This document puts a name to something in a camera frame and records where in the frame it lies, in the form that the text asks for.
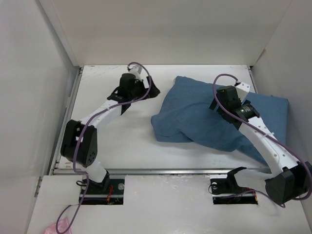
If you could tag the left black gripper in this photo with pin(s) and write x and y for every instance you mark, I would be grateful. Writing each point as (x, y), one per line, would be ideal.
(153, 92)

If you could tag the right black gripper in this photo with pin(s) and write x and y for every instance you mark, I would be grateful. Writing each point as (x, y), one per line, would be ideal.
(245, 102)

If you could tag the blue pillowcase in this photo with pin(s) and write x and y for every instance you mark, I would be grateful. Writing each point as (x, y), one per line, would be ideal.
(185, 116)

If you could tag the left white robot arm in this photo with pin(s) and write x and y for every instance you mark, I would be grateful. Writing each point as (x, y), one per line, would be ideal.
(80, 141)

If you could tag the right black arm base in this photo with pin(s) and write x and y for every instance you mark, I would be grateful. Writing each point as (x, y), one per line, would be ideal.
(225, 190)

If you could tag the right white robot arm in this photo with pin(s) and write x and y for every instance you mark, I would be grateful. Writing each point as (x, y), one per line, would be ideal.
(290, 178)

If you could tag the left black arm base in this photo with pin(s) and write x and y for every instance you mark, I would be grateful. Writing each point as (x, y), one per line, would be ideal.
(96, 195)

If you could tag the pink plastic bag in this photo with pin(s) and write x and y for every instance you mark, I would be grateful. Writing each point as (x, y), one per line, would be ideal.
(62, 226)

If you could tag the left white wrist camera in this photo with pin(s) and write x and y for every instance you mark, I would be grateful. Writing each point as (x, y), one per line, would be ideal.
(136, 71)

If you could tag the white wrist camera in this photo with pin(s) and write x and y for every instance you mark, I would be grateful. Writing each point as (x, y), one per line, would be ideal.
(136, 71)
(242, 90)

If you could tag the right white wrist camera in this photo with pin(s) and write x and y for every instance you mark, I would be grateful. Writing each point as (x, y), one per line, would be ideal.
(242, 90)

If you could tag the aluminium rail frame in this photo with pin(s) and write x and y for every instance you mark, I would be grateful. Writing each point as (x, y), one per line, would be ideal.
(127, 145)

